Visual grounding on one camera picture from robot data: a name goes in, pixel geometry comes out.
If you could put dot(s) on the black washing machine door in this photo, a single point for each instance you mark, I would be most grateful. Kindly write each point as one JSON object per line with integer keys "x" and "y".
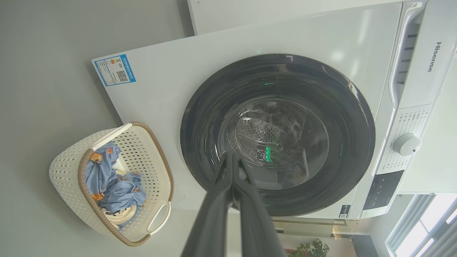
{"x": 203, "y": 117}

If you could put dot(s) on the dark washing machine display panel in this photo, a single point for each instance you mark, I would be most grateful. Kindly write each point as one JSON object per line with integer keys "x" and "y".
{"x": 383, "y": 189}

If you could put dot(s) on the white front-load washing machine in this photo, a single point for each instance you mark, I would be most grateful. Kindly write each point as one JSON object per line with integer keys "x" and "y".
{"x": 171, "y": 82}

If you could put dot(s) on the bright window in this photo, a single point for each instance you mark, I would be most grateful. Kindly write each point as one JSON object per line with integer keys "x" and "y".
{"x": 425, "y": 232}

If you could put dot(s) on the blue printed garment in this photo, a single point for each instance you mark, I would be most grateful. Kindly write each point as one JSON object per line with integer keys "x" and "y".
{"x": 98, "y": 171}

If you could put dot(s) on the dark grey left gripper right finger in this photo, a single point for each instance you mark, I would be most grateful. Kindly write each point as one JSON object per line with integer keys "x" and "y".
{"x": 257, "y": 228}

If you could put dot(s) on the cream perforated laundry basket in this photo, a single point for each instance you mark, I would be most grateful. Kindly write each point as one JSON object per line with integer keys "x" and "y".
{"x": 150, "y": 153}

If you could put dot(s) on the blue energy label sticker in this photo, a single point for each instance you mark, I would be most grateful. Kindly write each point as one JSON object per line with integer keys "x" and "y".
{"x": 114, "y": 70}

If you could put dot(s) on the stainless steel washing machine drum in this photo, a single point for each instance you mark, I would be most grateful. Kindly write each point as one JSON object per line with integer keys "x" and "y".
{"x": 257, "y": 132}

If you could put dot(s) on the green potted plant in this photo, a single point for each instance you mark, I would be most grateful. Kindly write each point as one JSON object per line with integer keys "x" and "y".
{"x": 310, "y": 249}

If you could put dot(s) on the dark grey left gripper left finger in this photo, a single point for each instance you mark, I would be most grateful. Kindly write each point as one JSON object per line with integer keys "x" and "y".
{"x": 210, "y": 221}

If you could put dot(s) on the white washing machine control knob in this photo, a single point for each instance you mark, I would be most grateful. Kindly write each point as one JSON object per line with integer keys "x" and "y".
{"x": 406, "y": 144}

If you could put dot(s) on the white detergent drawer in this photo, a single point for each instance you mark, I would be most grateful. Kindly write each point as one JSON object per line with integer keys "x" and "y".
{"x": 433, "y": 53}

